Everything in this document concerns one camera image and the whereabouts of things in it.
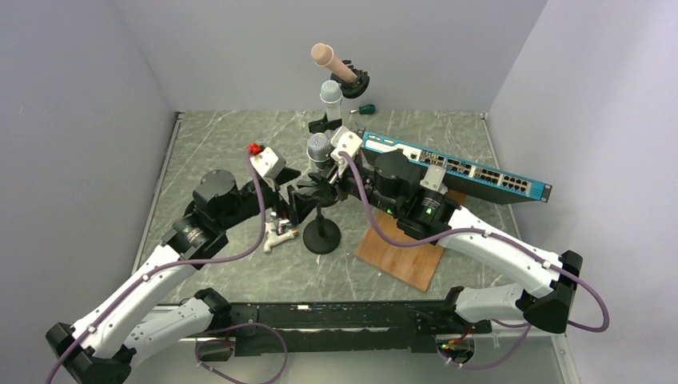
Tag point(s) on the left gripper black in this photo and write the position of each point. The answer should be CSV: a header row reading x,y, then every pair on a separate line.
x,y
298,205

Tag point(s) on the blue network switch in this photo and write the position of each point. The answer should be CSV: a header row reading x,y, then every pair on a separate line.
x,y
462,175

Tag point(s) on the chrome white faucet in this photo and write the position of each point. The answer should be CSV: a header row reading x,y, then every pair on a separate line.
x,y
278,229

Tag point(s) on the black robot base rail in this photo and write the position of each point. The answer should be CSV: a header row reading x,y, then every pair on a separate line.
x,y
274,327

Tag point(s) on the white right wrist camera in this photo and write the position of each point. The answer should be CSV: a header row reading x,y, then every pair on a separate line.
x,y
344,140

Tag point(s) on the green handled screwdriver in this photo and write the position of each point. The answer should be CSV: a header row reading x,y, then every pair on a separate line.
x,y
367,109

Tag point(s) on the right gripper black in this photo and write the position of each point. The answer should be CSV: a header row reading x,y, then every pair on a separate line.
x,y
337,176

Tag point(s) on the wooden board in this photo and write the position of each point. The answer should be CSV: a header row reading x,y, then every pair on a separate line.
x,y
413,266

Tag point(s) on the pink microphone on stand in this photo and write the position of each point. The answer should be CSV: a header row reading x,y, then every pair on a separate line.
x,y
352,82

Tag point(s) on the grey handheld microphone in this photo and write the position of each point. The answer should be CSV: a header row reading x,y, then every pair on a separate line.
x,y
318,149

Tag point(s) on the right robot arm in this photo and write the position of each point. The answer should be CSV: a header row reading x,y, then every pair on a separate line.
x,y
413,214

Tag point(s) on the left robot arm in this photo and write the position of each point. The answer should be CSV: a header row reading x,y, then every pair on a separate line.
x,y
105,345

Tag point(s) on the black front microphone stand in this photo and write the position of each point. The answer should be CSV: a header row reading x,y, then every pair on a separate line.
x,y
321,235

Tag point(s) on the white microphone with stand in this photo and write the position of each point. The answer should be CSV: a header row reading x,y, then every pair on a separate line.
x,y
331,95

